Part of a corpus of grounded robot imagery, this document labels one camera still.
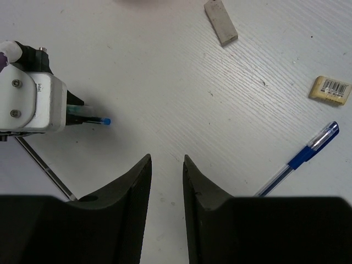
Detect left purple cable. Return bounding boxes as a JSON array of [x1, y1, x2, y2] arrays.
[[0, 41, 23, 74]]

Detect blue capped gel pen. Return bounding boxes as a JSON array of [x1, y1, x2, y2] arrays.
[[67, 117, 112, 126]]

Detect blue ballpoint pen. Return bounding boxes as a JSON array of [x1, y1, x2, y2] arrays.
[[255, 121, 340, 197]]

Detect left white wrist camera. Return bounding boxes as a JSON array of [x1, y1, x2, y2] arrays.
[[1, 65, 67, 133]]

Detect grey eraser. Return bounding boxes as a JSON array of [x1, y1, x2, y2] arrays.
[[204, 0, 238, 47]]

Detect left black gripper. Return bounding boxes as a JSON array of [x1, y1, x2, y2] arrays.
[[1, 41, 85, 138]]

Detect beige barcode eraser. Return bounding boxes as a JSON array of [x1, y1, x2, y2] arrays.
[[308, 76, 351, 106]]

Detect green gel pen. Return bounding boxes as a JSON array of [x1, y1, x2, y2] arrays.
[[67, 104, 95, 117]]

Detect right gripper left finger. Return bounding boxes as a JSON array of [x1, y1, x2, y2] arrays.
[[1, 155, 152, 263]]

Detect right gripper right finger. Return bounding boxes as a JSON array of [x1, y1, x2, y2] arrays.
[[183, 156, 351, 263]]

